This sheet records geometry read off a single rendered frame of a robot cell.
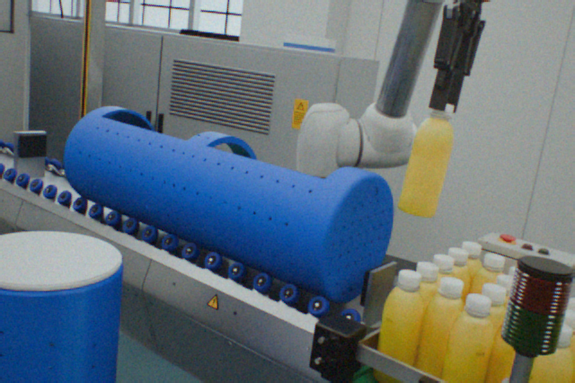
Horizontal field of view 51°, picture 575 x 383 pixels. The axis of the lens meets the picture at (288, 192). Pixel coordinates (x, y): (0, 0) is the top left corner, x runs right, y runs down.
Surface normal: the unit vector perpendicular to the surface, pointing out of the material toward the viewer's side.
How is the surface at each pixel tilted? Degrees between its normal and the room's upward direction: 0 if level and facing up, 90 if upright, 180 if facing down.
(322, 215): 61
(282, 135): 90
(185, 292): 71
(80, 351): 90
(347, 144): 87
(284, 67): 90
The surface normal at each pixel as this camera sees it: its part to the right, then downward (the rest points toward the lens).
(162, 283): -0.53, -0.22
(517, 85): -0.49, 0.15
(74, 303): 0.66, 0.26
